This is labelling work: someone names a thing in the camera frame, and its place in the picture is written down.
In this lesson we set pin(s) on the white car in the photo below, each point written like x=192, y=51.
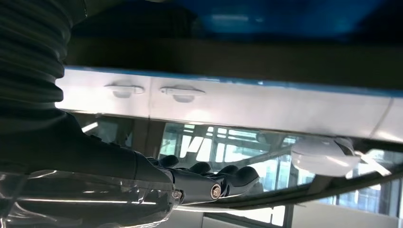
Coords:
x=252, y=107

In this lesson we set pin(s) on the blue steel shelf rack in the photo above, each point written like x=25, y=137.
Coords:
x=283, y=19

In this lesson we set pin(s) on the white car side mirror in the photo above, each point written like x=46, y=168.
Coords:
x=321, y=157

